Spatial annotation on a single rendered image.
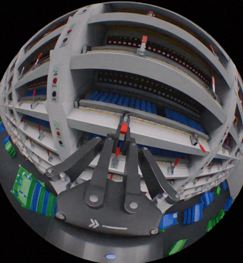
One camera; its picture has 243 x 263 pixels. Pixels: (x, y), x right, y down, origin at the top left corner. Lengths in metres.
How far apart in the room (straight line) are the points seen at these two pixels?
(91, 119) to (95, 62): 0.16
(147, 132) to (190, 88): 0.18
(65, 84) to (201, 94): 0.38
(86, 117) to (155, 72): 0.22
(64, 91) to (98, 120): 0.13
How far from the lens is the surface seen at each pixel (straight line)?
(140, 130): 0.25
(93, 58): 0.24
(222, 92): 0.54
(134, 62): 0.22
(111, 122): 0.25
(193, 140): 0.36
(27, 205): 0.75
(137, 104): 0.31
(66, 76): 0.27
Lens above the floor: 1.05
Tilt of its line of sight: 33 degrees down
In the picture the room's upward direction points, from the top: 14 degrees clockwise
